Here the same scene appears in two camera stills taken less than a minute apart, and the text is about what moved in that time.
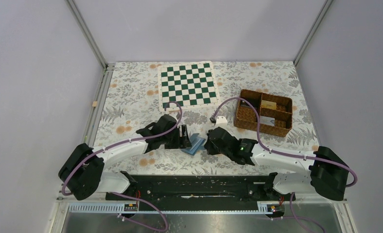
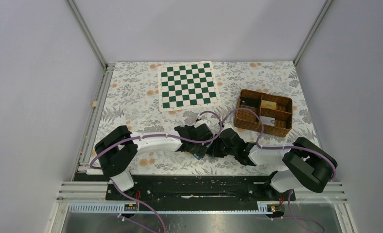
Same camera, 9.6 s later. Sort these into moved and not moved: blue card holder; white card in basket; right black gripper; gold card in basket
Moved: blue card holder
Not moved: right black gripper; gold card in basket; white card in basket
